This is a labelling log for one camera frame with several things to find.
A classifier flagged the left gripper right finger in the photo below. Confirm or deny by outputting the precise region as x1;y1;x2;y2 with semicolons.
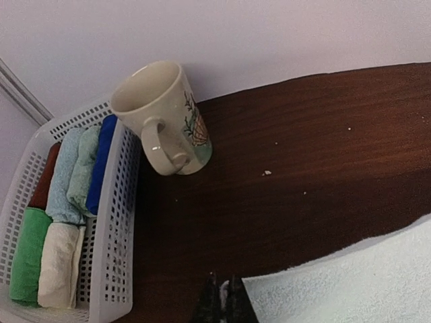
226;276;259;323

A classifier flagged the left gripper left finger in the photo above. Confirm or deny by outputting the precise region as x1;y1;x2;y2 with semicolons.
191;273;221;323

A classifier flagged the light blue towel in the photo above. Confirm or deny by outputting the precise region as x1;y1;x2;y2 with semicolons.
46;128;85;226
243;215;430;322

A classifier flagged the white plastic basket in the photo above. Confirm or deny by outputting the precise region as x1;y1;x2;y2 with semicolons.
1;98;141;322

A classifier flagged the rolled white towel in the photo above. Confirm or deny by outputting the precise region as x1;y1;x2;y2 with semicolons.
37;223;86;309

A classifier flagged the rolled light blue towel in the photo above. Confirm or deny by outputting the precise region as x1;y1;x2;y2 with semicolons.
46;128;85;226

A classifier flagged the rolled green towel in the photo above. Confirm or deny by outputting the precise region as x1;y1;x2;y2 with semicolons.
9;207;52;308

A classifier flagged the rolled brown towel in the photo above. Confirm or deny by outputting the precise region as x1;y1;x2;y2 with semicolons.
28;143;61;210

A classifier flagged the rolled pale teal towel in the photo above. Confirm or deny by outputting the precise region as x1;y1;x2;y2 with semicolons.
67;125;101;217

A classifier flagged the rolled dark blue towel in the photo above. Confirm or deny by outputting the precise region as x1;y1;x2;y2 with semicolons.
86;114;118;217

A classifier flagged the beige ceramic mug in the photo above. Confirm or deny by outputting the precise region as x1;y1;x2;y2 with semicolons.
110;61;213;176

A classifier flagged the left aluminium frame post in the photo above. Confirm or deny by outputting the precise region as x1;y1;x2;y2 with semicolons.
1;59;54;126

